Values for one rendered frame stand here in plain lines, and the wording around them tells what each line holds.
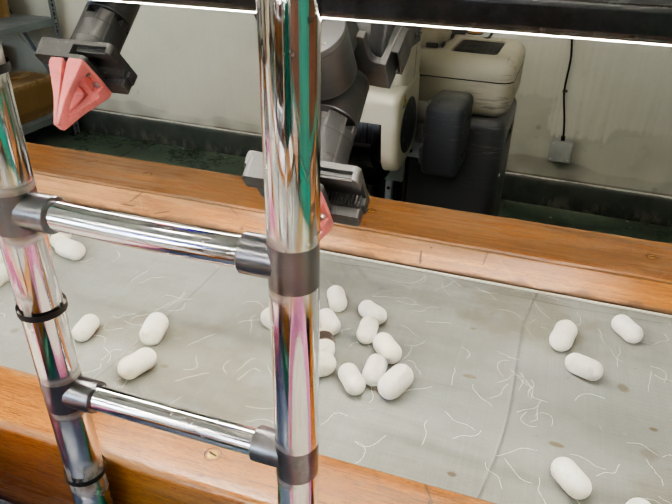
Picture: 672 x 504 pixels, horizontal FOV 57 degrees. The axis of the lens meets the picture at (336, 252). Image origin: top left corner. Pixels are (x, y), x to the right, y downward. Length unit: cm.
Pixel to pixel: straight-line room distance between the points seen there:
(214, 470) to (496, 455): 21
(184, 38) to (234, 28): 26
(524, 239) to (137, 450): 47
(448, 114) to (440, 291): 62
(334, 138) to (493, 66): 85
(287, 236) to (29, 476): 35
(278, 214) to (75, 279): 48
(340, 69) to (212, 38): 243
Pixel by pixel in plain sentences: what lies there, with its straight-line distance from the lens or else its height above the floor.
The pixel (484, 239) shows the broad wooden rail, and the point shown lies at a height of 76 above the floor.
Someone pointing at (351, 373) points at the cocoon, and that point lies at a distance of 52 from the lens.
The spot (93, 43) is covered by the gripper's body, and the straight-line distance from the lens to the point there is 81.
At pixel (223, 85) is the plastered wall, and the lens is 296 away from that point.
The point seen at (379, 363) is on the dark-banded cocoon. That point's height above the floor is 76.
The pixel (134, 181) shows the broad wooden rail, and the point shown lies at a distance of 86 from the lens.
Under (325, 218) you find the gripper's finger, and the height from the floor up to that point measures 85.
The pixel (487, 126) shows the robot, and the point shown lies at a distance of 139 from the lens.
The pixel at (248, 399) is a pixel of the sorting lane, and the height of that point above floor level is 74.
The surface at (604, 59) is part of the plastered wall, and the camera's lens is 252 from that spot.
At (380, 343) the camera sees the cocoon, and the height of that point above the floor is 76.
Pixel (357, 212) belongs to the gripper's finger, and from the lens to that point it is 54.
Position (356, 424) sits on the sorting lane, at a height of 74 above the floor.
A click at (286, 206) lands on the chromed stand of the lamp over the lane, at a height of 99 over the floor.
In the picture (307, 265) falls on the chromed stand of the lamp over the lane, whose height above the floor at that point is 96.
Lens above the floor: 110
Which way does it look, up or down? 30 degrees down
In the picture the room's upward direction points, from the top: 1 degrees clockwise
